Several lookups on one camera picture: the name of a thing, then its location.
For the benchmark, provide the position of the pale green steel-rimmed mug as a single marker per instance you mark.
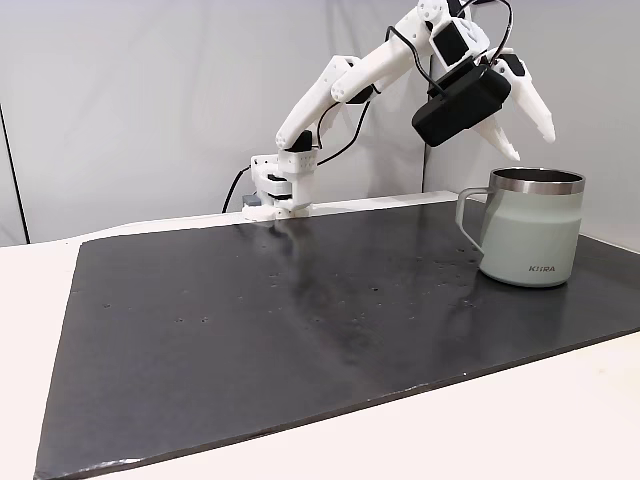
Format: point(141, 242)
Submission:
point(535, 235)

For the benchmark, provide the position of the small grey connector block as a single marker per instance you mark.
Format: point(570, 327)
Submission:
point(251, 201)

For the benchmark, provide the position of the black table mat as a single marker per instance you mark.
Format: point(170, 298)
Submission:
point(300, 360)

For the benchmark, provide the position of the black camera box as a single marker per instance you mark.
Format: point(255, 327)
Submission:
point(460, 107)

